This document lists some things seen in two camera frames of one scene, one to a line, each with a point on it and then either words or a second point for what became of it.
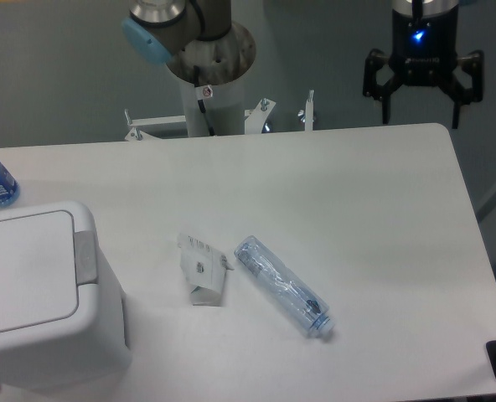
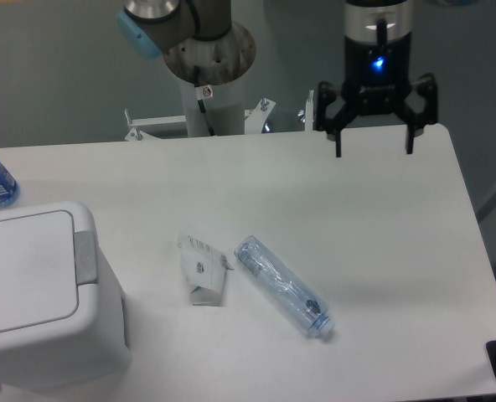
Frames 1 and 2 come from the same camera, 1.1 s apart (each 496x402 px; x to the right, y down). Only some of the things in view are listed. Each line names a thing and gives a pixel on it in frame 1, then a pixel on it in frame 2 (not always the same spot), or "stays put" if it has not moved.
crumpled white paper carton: x=204 y=269 stays put
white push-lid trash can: x=52 y=308 stays put
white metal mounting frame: x=255 y=120 stays put
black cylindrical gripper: x=424 y=53 to x=378 y=40
